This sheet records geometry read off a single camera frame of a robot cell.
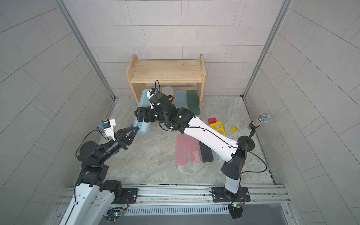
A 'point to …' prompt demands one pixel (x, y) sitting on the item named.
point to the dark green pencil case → (193, 101)
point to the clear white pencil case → (217, 158)
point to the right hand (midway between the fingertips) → (142, 113)
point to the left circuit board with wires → (113, 213)
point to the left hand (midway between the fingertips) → (140, 129)
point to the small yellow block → (234, 129)
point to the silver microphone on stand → (263, 117)
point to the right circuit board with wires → (236, 210)
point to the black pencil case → (206, 153)
